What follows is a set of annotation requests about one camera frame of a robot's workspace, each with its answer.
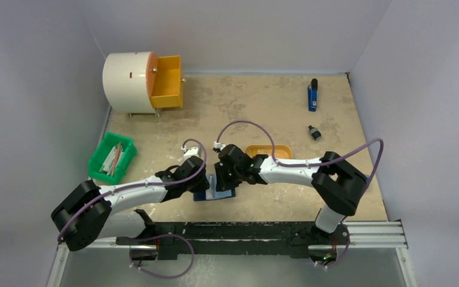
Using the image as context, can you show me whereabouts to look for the blue leather card holder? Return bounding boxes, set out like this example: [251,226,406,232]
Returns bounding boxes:
[193,174,236,201]

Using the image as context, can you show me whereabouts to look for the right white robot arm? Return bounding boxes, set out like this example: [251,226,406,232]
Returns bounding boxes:
[214,144,368,243]

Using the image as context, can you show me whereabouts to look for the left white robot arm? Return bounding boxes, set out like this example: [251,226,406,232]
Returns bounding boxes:
[51,156,209,251]

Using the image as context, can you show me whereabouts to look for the tan oval plastic tray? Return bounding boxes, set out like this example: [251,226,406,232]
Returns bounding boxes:
[244,145,293,159]

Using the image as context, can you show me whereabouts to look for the small black grey knob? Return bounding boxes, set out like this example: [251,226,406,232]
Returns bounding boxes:
[308,126,322,141]

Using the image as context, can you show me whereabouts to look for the green plastic bin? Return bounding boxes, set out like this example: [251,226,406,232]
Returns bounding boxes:
[88,132,137,185]

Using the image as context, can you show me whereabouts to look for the sticks in green bin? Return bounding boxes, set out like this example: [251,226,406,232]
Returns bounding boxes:
[99,142,124,176]

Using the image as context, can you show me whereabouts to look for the orange plastic drawer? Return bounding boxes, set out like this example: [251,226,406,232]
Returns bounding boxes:
[150,55,185,109]

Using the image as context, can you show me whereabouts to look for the blue black utility tool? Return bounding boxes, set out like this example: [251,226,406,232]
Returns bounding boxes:
[307,78,318,112]

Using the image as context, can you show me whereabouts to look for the white cylindrical drawer cabinet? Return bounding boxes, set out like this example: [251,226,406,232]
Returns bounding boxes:
[102,51,158,114]

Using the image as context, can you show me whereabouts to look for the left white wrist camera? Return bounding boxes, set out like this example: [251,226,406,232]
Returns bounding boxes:
[182,145,202,160]

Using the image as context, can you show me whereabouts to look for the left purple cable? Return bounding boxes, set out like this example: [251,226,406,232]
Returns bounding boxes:
[57,138,207,243]

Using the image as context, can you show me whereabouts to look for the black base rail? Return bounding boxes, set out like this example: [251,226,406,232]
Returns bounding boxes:
[116,221,350,263]

